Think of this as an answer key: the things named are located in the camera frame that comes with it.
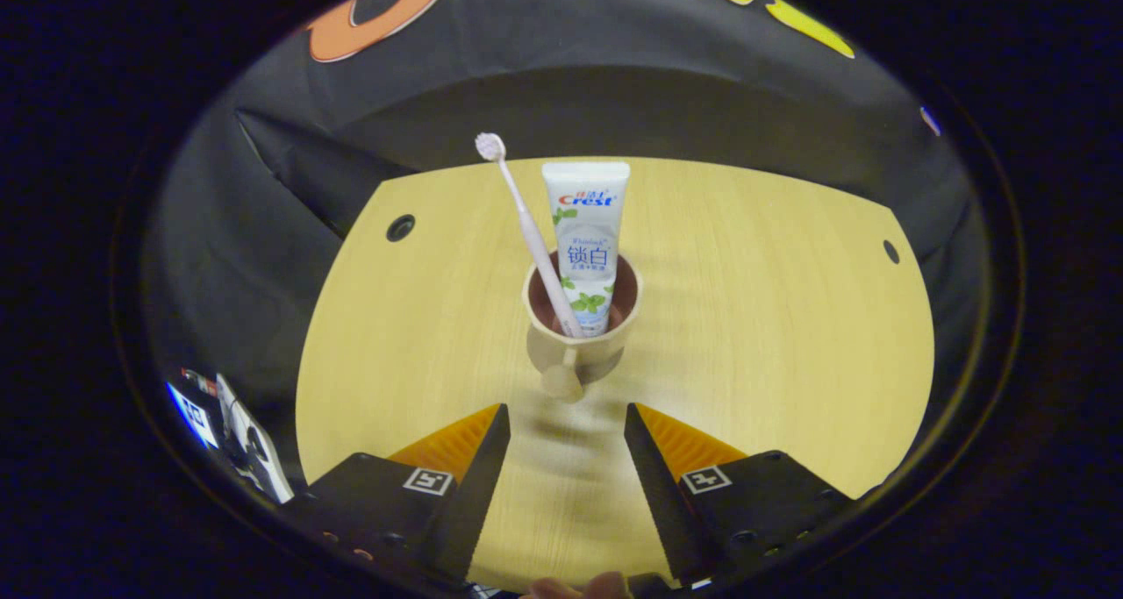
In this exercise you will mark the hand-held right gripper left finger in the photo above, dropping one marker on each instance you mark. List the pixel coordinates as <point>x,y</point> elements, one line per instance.
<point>478,494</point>

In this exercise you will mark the black backdrop cloth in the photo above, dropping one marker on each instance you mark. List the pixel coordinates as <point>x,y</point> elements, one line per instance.
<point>263,231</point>

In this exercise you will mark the white toothpaste tube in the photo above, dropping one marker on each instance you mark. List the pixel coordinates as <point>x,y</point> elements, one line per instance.
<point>586,231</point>

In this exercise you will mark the pink toothbrush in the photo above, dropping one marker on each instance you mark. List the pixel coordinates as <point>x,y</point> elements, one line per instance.
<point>526,222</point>

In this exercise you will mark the beige cup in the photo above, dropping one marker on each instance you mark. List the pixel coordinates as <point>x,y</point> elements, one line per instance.
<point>597,353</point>

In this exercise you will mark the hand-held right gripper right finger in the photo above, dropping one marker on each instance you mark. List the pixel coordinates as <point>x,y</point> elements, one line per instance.
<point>658,494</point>

